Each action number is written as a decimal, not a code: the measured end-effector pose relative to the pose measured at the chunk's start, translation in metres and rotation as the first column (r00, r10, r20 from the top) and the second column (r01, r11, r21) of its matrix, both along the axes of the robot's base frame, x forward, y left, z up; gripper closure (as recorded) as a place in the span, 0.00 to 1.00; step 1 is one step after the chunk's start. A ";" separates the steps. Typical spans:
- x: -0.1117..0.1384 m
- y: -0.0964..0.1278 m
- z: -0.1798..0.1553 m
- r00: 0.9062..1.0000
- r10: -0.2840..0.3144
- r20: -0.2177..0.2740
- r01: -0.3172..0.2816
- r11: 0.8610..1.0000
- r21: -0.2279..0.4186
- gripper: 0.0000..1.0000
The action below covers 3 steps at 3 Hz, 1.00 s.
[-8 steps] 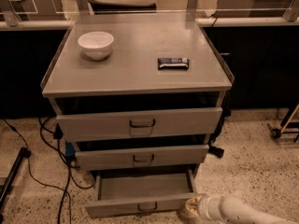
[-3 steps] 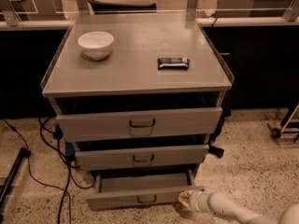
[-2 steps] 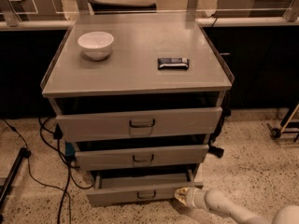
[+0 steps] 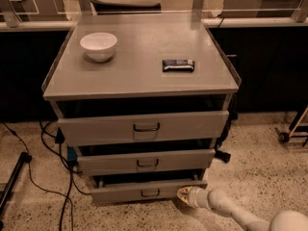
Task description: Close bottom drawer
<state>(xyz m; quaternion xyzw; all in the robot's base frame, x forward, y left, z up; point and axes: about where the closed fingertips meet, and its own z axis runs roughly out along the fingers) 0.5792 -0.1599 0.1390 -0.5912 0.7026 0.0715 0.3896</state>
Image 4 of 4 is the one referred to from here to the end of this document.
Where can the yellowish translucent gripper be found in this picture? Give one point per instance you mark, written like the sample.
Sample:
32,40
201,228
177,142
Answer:
194,197

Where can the grey bottom drawer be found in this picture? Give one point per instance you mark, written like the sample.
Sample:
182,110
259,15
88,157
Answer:
110,193

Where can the grey drawer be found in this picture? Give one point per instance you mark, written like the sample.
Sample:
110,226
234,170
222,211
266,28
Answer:
142,128
110,193
146,162

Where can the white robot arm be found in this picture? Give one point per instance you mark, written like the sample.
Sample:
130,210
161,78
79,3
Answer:
218,202

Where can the grey middle drawer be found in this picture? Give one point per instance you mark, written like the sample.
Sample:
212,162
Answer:
146,162

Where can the grey top drawer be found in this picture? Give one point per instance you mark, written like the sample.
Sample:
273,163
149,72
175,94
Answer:
142,128

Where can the grey drawer cabinet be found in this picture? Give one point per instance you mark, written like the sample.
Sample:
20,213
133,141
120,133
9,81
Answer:
132,81

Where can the black power plug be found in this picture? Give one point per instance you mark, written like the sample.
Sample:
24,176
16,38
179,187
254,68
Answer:
224,156

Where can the blue box behind cabinet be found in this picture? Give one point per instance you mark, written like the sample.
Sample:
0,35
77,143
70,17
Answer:
71,155

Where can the dark blue snack bar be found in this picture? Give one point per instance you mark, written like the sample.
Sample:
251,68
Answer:
178,65

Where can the white ceramic bowl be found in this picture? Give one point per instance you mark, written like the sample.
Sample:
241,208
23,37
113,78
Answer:
99,47

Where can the wheeled cart frame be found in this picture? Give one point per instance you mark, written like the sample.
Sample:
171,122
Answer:
297,129

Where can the black floor rail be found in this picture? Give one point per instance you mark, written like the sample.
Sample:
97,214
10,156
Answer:
4,195

